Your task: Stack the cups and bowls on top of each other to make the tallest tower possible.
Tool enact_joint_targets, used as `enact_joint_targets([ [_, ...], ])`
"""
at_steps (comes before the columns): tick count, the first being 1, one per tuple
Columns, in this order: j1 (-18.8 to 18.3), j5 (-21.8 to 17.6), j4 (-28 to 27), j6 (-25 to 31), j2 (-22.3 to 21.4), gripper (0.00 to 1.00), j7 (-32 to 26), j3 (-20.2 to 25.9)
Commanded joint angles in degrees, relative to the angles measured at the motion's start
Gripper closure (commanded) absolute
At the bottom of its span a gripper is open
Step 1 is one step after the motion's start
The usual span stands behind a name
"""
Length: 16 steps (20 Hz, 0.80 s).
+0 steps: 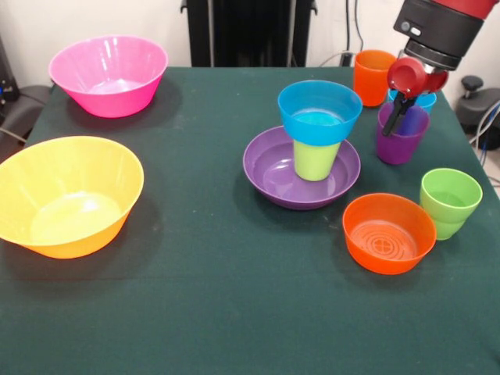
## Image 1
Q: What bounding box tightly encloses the lime yellow cup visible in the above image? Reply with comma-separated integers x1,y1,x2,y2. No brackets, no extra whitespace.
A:
293,139,341,182

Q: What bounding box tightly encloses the black computer tower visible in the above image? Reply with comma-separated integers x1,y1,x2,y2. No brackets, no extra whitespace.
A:
0,34,20,114

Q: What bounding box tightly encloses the white cable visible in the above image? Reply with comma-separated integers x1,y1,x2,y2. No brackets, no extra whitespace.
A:
318,50,347,68

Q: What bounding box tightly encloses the dark green tablecloth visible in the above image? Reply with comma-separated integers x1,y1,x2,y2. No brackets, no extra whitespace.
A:
0,66,500,375

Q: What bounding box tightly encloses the small orange bowl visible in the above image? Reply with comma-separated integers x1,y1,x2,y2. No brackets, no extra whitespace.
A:
341,192,438,276

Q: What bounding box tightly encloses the blue cup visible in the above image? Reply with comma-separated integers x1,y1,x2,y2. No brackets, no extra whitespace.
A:
387,88,438,116

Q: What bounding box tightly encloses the purple bowl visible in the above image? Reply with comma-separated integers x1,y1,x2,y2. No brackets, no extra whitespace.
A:
242,124,362,211

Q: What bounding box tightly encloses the small blue bowl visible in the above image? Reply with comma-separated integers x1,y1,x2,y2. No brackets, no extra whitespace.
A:
277,80,364,147

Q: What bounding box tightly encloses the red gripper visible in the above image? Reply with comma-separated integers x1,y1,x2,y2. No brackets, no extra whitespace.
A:
381,56,449,138

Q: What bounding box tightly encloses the large orange yellow bowl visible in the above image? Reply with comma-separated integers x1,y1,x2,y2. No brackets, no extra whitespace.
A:
0,135,145,259

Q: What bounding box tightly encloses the orange cup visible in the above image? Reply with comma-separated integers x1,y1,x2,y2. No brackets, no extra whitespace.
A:
353,49,398,107

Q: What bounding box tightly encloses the black equipment with knob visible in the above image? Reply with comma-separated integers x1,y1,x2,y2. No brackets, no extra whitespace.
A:
455,76,500,136

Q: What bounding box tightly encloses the blue cable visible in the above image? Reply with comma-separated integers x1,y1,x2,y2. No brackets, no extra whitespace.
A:
470,99,500,165

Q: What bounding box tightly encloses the purple cup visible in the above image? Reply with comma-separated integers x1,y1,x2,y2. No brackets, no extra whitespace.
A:
376,102,431,166

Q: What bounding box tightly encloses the large pink bowl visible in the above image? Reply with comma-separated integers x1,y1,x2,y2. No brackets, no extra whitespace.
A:
48,34,170,119

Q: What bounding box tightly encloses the black cable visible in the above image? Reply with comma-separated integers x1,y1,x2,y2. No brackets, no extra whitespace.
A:
354,0,367,52
345,0,352,54

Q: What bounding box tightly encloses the green cup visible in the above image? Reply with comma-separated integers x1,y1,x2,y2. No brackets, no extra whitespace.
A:
420,168,484,226
429,216,469,241

